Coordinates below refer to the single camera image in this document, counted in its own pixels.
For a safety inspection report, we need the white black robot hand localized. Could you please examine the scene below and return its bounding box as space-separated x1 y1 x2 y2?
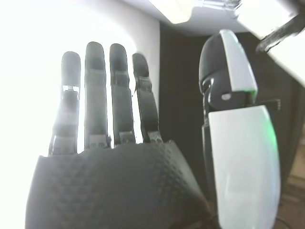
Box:
25 29 282 229

